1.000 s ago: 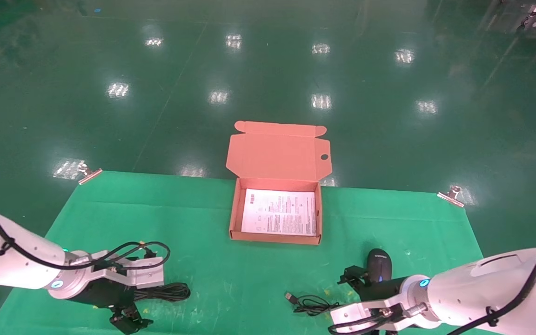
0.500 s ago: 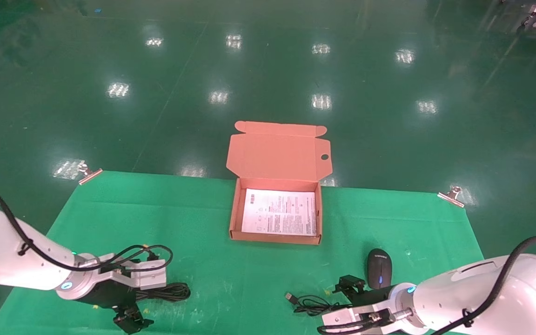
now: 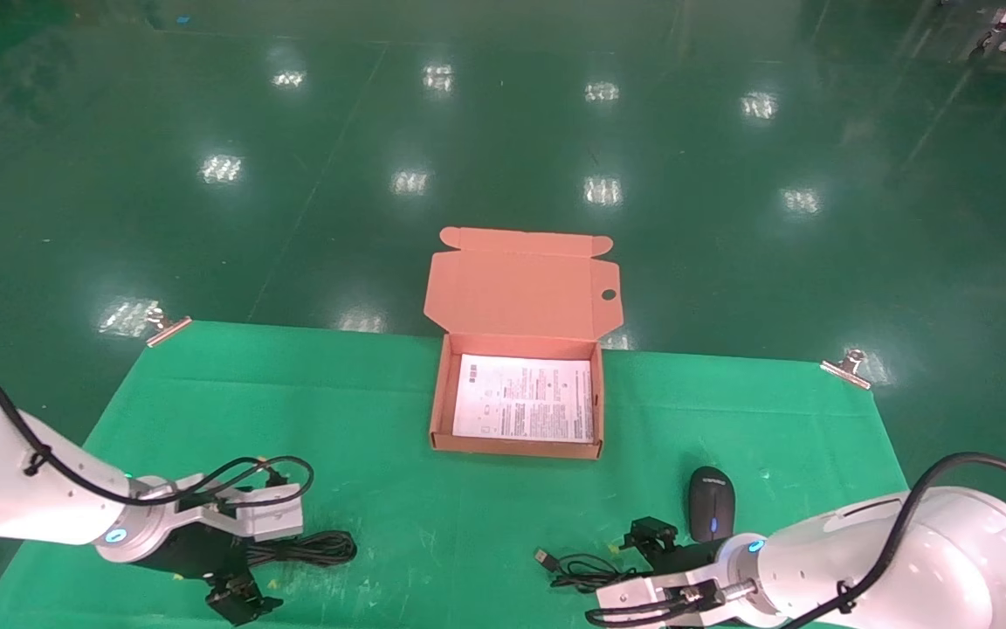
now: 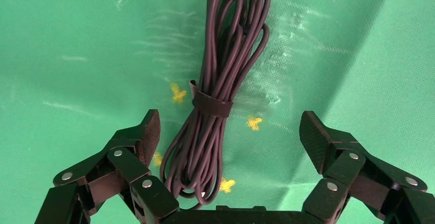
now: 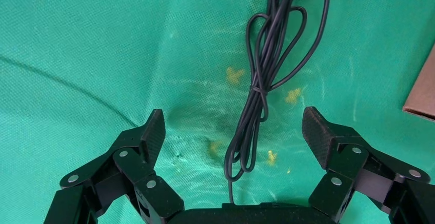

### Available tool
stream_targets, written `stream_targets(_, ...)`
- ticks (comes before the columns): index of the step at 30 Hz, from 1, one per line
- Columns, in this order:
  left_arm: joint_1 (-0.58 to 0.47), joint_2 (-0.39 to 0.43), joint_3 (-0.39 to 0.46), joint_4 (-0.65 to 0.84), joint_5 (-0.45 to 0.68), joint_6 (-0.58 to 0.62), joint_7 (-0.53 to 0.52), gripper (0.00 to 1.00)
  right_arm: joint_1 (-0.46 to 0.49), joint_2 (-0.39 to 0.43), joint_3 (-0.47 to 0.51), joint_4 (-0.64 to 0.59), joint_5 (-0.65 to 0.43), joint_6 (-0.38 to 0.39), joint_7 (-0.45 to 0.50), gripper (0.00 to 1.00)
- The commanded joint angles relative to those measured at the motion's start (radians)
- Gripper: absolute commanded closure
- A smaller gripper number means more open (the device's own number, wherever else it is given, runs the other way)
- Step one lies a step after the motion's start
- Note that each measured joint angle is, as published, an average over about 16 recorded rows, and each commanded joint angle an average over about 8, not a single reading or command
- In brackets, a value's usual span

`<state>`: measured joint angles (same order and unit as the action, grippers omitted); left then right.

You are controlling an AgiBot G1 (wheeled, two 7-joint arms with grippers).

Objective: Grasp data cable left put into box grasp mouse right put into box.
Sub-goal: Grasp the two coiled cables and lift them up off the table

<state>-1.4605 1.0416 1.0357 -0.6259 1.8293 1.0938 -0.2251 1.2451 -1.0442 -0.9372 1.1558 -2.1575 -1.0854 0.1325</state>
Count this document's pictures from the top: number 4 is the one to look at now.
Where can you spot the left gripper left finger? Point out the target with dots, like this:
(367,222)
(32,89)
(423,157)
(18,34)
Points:
(102,168)

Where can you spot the green table mat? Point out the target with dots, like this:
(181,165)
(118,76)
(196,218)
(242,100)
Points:
(68,46)

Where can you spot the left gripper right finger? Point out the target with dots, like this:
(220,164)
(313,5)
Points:
(353,171)

